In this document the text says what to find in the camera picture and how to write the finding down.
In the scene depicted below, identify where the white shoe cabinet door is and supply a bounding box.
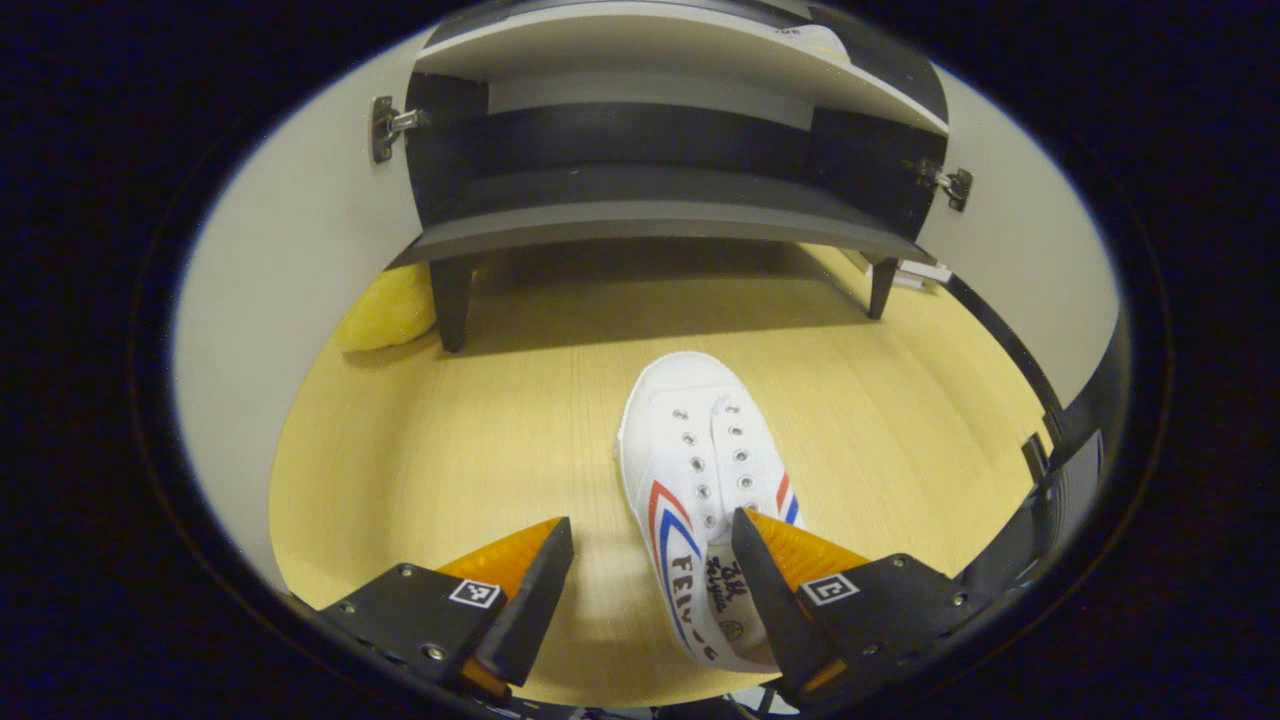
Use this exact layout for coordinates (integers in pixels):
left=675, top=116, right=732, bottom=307
left=915, top=65, right=1121, bottom=401
left=172, top=30, right=441, bottom=591

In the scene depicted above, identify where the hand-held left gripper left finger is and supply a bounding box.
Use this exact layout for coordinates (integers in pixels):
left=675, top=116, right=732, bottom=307
left=315, top=516, right=576, bottom=701

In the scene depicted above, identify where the metal door hinge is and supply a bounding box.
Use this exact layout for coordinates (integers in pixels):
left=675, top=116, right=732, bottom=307
left=898, top=157, right=974, bottom=213
left=370, top=95, right=433, bottom=165

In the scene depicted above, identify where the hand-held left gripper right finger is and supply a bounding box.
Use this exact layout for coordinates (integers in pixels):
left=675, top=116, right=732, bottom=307
left=730, top=507, right=986, bottom=706

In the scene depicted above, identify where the white flat box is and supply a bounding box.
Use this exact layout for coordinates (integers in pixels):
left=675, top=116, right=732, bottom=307
left=880, top=255, right=951, bottom=293

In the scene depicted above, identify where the white shoe cabinet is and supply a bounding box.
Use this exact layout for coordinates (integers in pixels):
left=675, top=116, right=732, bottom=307
left=390, top=0, right=951, bottom=353

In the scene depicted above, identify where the white canvas shoe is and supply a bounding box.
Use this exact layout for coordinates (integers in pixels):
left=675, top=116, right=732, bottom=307
left=615, top=350, right=801, bottom=673

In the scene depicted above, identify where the yellow soft object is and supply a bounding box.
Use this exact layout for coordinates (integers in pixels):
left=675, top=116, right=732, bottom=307
left=333, top=262, right=441, bottom=353

